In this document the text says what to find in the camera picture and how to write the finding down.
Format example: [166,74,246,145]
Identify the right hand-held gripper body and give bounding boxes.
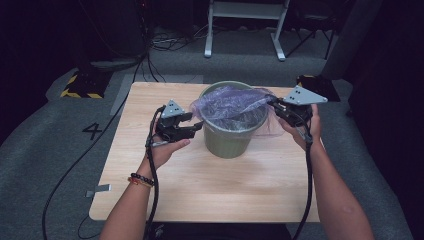
[278,85,329,129]

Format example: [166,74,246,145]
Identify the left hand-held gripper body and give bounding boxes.
[155,99,186,143]

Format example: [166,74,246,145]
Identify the green plastic trash bin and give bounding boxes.
[198,80,270,160]

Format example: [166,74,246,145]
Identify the clear plastic bin liner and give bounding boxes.
[189,85,286,138]

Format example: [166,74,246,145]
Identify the person's left hand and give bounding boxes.
[145,132,192,170]

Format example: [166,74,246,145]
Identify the person's right hand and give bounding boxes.
[278,103,324,152]

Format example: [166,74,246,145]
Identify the black yellow striped base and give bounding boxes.
[59,70,113,100]
[296,74,342,103]

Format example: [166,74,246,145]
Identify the black folding stand legs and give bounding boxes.
[285,11,338,60]

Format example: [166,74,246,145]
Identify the grey column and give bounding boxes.
[321,0,384,81]

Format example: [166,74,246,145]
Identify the grey tape strip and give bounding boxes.
[85,183,112,199]

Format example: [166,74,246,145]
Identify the black bead bracelet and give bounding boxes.
[130,172,156,187]

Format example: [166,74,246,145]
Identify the red orange bracelet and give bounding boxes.
[127,176,154,189]

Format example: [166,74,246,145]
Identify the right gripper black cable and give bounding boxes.
[290,114,316,240]

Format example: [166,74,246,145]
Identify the bundle of floor cables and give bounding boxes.
[149,24,208,53]

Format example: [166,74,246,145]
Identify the long black floor cable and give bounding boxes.
[41,49,151,240]

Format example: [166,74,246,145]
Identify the white metal stand frame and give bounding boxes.
[203,0,291,62]

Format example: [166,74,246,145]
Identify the thin black floor cable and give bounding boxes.
[77,214,103,240]

